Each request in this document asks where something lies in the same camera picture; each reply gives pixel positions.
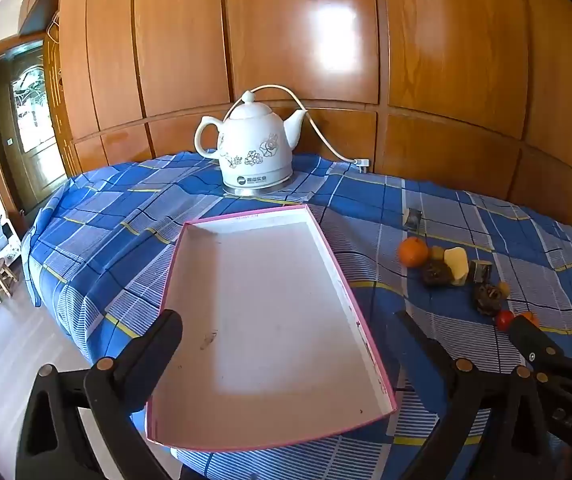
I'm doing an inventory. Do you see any orange with stem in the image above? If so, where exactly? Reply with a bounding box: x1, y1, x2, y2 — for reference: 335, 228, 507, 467
398, 236, 430, 267

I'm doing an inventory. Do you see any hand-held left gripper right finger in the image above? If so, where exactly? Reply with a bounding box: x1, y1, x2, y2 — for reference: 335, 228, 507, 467
393, 310, 567, 480

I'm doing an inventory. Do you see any pink-edged white cardboard tray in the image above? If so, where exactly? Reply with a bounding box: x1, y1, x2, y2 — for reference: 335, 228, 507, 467
146, 203, 399, 453

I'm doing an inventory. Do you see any wooden wardrobe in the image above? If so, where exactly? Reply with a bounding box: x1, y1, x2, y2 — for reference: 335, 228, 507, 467
18, 0, 572, 226

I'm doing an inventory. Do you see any white floral ceramic kettle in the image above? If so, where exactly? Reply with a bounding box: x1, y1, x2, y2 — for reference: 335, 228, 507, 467
194, 89, 307, 197

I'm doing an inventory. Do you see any peeled yellow fruit piece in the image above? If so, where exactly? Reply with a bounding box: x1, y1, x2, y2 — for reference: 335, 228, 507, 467
443, 247, 470, 288

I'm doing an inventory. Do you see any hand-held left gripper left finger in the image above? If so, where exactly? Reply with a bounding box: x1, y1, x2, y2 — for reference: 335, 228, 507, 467
16, 309, 185, 480

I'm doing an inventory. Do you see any blue plaid tablecloth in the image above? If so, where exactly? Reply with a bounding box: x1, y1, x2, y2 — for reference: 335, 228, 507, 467
20, 152, 572, 480

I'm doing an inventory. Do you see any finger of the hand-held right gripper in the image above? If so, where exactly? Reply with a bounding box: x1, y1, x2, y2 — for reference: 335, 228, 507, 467
508, 314, 567, 376

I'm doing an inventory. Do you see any wooden door with glass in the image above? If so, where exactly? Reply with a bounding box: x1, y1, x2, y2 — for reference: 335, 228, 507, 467
0, 40, 64, 213

